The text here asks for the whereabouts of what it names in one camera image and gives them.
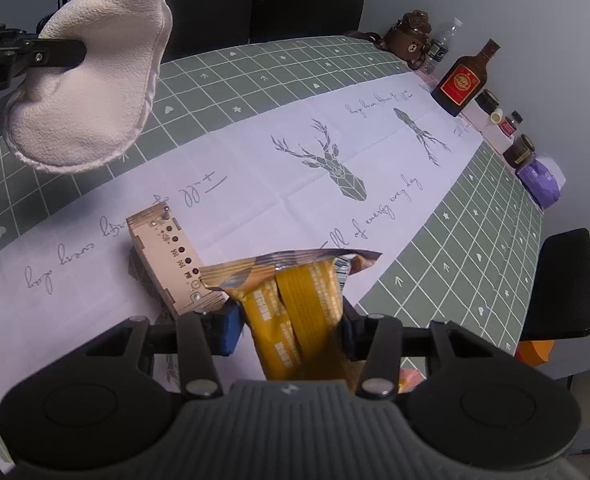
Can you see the wooden speaker box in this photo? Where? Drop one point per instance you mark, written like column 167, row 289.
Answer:
column 160, row 255

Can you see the clear water bottle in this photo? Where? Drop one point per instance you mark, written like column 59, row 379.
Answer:
column 440, row 45

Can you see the orange stool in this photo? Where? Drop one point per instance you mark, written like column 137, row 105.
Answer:
column 535, row 352

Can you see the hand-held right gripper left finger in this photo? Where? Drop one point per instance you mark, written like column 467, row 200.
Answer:
column 230, row 332

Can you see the white cloth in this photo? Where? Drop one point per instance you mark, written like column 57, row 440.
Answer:
column 90, row 85

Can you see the brown bear bottle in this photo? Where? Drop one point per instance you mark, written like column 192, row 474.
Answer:
column 407, row 40

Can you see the yellow snack packet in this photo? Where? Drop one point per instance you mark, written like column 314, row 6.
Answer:
column 305, row 310

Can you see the small dark bottle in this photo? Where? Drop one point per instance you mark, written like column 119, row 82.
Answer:
column 511, row 124

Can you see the dark glass jar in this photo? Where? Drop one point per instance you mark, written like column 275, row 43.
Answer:
column 521, row 150

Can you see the black lidded jar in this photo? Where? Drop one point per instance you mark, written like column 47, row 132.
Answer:
column 487, row 102

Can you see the purple packet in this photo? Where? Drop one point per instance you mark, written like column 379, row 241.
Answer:
column 540, row 182

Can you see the pink snack packet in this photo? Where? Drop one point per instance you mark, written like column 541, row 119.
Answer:
column 410, row 380

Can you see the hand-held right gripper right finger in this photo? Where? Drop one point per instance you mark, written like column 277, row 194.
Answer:
column 347, row 335

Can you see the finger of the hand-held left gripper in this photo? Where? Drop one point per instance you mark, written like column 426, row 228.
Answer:
column 57, row 53

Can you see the red label liquor bottle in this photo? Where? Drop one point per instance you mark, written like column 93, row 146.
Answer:
column 460, row 85

